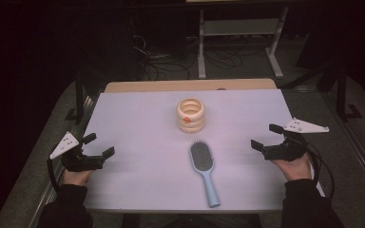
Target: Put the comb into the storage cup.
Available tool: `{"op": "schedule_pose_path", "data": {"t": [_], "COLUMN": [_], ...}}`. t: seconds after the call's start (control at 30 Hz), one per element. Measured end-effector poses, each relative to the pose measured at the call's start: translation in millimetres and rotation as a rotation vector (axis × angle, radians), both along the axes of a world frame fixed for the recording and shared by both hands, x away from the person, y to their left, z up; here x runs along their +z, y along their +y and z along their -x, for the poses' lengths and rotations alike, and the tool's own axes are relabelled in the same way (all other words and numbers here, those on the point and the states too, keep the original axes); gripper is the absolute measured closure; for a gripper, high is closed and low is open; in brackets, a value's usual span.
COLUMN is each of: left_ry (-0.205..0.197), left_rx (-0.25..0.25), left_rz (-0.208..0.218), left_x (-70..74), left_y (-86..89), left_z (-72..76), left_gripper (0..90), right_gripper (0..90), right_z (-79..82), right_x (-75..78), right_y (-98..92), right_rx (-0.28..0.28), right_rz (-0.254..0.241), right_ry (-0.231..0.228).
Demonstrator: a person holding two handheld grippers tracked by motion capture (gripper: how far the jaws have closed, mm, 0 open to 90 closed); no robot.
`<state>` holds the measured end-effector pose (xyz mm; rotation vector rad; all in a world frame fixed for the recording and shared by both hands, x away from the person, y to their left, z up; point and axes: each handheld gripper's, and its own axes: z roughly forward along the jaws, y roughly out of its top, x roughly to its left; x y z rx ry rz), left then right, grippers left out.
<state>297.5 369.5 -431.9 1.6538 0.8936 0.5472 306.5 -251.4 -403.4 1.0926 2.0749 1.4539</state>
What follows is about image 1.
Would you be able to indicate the cream ribbed cup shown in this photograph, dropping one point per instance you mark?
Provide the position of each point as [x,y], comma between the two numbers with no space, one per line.
[190,125]

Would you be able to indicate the light blue hairbrush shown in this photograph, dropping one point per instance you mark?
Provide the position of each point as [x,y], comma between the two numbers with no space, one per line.
[202,158]

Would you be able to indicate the pale lilac table cover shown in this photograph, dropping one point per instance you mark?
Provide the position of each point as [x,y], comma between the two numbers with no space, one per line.
[145,126]

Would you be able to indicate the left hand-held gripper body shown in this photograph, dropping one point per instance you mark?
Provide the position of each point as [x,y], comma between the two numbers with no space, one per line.
[76,163]

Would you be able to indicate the person's left hand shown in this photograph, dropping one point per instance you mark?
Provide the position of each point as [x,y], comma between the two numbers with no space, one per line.
[76,178]

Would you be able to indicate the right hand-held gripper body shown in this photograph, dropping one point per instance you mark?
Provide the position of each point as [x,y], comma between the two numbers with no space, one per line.
[288,150]

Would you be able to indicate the white metal stand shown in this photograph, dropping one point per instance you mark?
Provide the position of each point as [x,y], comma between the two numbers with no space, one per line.
[240,27]

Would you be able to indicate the person's right hand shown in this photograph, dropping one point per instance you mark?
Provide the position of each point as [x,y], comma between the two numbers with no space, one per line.
[294,169]

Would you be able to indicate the black stand post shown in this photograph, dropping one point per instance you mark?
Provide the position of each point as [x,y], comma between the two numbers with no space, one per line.
[79,101]
[342,95]

